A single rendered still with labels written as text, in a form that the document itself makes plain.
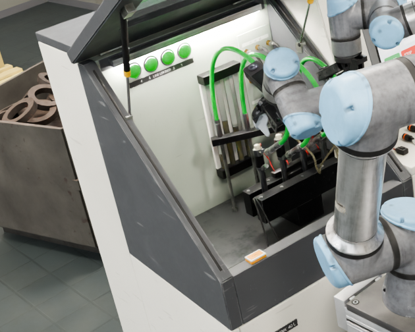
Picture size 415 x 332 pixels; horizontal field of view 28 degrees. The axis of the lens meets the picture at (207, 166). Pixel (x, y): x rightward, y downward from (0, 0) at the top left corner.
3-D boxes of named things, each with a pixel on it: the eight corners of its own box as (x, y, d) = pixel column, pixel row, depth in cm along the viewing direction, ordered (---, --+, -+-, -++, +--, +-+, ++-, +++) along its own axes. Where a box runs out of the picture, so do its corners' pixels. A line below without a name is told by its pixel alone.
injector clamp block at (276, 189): (269, 244, 249) (261, 200, 242) (249, 232, 257) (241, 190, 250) (352, 197, 263) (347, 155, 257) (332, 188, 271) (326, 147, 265)
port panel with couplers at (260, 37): (258, 126, 272) (242, 37, 259) (252, 124, 275) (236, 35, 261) (288, 112, 278) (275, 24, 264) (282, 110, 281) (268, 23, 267)
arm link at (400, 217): (454, 263, 171) (451, 207, 166) (396, 284, 169) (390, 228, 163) (424, 237, 182) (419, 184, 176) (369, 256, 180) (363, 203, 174)
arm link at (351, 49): (324, 39, 209) (348, 29, 212) (327, 56, 211) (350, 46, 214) (344, 44, 203) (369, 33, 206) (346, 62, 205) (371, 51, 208)
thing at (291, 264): (243, 325, 223) (233, 276, 216) (234, 317, 226) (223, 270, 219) (407, 228, 250) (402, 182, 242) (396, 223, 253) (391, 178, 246)
